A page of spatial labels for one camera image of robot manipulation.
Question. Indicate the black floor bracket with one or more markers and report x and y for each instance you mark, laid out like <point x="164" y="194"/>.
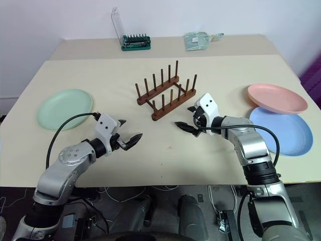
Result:
<point x="227" y="223"/>

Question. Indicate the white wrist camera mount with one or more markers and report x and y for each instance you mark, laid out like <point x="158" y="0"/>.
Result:
<point x="208" y="104"/>
<point x="105" y="125"/>

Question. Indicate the wooden dish rack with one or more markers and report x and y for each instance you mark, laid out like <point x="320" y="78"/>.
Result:
<point x="166" y="100"/>

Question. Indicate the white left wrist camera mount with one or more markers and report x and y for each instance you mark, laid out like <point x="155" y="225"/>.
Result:
<point x="105" y="125"/>

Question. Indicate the clear bag with green item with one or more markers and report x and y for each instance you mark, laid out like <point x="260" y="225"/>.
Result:
<point x="195" y="41"/>

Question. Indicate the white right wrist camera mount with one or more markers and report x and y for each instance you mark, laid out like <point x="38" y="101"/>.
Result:
<point x="208" y="104"/>

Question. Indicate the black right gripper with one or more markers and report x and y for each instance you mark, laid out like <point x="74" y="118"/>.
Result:
<point x="200" y="120"/>

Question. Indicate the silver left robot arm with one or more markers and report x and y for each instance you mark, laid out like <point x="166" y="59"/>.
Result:
<point x="65" y="163"/>

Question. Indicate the light green plate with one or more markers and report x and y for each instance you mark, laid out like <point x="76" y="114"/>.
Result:
<point x="64" y="109"/>

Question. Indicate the pink-red plate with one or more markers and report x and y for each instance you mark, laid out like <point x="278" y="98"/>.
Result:
<point x="276" y="96"/>

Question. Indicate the light blue plate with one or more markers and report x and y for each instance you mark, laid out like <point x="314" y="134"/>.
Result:
<point x="293" y="135"/>

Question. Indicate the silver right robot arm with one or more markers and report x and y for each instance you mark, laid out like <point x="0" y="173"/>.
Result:
<point x="253" y="148"/>

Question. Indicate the purple object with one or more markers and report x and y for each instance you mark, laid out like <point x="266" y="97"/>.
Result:
<point x="312" y="77"/>

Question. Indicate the green screwdriver bit set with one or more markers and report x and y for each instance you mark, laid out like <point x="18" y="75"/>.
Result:
<point x="136" y="44"/>

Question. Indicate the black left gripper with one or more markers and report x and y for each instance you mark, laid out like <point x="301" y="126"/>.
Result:
<point x="117" y="142"/>

